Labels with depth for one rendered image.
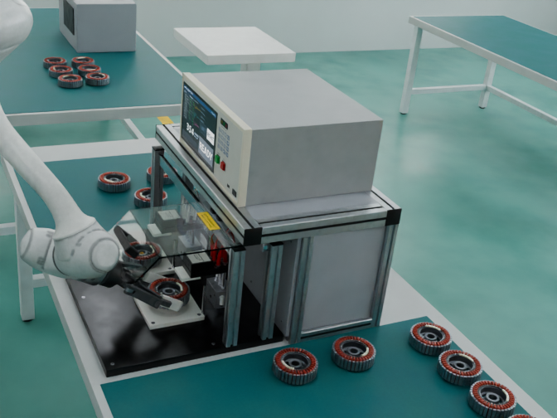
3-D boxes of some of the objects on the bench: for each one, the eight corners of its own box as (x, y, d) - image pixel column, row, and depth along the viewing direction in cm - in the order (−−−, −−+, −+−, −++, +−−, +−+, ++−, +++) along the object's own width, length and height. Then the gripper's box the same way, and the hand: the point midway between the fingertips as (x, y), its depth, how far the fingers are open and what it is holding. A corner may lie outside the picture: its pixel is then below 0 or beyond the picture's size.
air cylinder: (215, 309, 213) (215, 292, 210) (205, 294, 219) (205, 278, 216) (232, 306, 215) (233, 289, 213) (221, 291, 221) (223, 274, 219)
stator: (154, 313, 203) (155, 302, 201) (142, 291, 211) (142, 279, 210) (195, 307, 207) (196, 295, 206) (181, 284, 216) (181, 273, 215)
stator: (112, 177, 285) (112, 167, 283) (137, 186, 280) (137, 176, 278) (91, 187, 276) (91, 177, 274) (116, 196, 271) (116, 187, 270)
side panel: (289, 345, 206) (303, 238, 191) (284, 338, 208) (298, 232, 194) (380, 326, 218) (399, 224, 203) (374, 320, 220) (393, 218, 205)
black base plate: (106, 377, 187) (106, 370, 186) (52, 247, 237) (51, 241, 236) (283, 341, 207) (283, 334, 206) (198, 228, 257) (198, 222, 256)
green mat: (44, 245, 238) (44, 245, 238) (12, 165, 286) (12, 164, 286) (316, 210, 278) (316, 209, 278) (247, 144, 326) (247, 143, 326)
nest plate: (149, 329, 202) (149, 326, 201) (133, 298, 214) (133, 294, 213) (204, 319, 208) (205, 316, 208) (185, 289, 220) (186, 286, 219)
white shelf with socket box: (200, 174, 295) (207, 55, 275) (168, 137, 324) (173, 27, 304) (283, 165, 310) (296, 52, 290) (246, 131, 339) (255, 26, 319)
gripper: (83, 258, 206) (152, 283, 219) (105, 307, 188) (180, 330, 201) (97, 235, 205) (166, 261, 218) (121, 281, 186) (195, 307, 200)
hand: (167, 292), depth 208 cm, fingers closed on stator, 11 cm apart
